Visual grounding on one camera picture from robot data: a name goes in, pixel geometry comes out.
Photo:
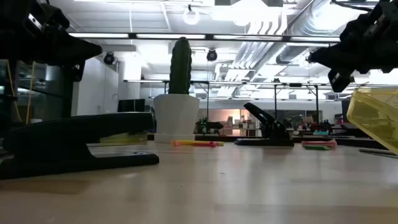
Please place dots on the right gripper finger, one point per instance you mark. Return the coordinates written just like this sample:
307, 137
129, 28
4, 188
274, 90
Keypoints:
348, 53
340, 81

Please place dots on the black stapler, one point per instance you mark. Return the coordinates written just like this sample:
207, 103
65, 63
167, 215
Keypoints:
77, 127

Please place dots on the yellow highlighter pen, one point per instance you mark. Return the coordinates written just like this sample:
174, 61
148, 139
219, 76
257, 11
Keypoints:
192, 142

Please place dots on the silver ventilation duct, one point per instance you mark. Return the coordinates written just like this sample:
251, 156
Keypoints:
295, 49

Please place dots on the black ceiling spotlight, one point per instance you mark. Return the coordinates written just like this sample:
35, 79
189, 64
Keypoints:
211, 55
109, 58

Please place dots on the yellow transparent pencil box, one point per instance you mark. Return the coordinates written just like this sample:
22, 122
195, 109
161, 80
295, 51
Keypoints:
376, 115

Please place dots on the black background station frame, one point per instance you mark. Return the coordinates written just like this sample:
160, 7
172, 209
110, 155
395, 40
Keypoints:
275, 102

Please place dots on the round ceiling lamp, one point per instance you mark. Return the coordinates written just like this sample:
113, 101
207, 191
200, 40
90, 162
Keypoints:
191, 17

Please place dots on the long ceiling light bar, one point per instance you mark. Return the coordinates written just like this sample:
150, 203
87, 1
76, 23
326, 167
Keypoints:
171, 36

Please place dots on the green eraser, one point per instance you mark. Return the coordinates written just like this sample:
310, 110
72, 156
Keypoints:
316, 148

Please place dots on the orange red marker pen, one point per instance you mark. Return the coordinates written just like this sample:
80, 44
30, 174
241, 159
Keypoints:
209, 144

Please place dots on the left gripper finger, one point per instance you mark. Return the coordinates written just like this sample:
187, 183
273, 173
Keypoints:
71, 49
77, 71

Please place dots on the black hole punch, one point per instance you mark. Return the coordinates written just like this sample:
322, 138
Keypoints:
273, 130

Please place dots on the black monitor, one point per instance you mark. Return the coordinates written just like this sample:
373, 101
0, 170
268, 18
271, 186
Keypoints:
131, 105

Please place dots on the green cactus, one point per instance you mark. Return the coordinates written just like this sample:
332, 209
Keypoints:
180, 65

